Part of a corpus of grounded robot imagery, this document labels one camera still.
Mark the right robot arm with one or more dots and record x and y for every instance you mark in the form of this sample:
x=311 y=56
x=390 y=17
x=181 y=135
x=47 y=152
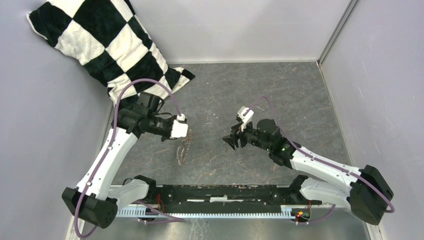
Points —
x=362 y=191

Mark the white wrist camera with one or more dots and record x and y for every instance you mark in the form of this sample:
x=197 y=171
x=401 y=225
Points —
x=244 y=117
x=180 y=126

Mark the aluminium rail frame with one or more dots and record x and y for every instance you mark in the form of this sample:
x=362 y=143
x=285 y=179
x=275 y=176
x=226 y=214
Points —
x=308 y=188

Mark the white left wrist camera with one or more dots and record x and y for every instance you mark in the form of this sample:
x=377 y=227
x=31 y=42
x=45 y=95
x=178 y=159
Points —
x=180 y=126

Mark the white toothed cable duct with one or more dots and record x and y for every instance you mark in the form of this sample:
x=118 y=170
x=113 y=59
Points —
x=141 y=212

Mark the black white checkered pillow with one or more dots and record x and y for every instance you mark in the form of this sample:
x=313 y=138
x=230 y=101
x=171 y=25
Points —
x=112 y=45

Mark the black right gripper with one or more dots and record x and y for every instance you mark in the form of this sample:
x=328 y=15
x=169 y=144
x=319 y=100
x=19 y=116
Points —
x=236 y=133

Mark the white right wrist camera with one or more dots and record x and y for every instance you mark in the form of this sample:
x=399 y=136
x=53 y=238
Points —
x=244 y=117

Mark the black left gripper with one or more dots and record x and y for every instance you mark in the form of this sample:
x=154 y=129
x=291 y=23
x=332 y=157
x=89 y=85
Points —
x=165 y=138

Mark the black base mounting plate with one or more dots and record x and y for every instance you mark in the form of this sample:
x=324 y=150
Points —
x=225 y=199

